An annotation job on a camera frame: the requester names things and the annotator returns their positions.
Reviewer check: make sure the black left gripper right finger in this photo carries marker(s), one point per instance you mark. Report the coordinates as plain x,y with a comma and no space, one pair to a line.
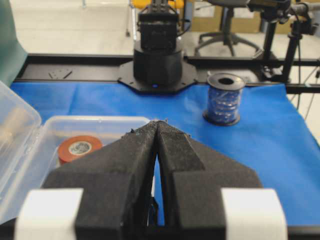
209,196

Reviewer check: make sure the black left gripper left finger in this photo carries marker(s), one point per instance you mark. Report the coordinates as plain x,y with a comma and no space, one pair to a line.
102,196

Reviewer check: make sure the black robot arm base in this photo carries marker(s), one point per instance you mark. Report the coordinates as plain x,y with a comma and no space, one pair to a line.
158,65

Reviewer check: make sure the clear plastic toolbox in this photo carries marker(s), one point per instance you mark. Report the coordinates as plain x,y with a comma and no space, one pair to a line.
29,147

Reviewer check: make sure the orange tape roll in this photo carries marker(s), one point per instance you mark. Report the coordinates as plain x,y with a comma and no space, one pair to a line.
76,147

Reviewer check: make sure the blue table cloth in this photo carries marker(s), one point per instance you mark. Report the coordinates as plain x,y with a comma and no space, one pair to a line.
271,136

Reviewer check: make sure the black office chair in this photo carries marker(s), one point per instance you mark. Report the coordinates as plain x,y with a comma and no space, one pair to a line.
225,36

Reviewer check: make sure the green curtain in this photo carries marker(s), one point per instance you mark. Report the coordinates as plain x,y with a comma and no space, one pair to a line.
12,54

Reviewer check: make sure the blue wire spool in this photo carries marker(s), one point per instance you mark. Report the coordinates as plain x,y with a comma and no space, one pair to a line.
224,98

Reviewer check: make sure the black mounting rail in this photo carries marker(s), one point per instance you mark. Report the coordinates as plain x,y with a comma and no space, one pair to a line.
196,69

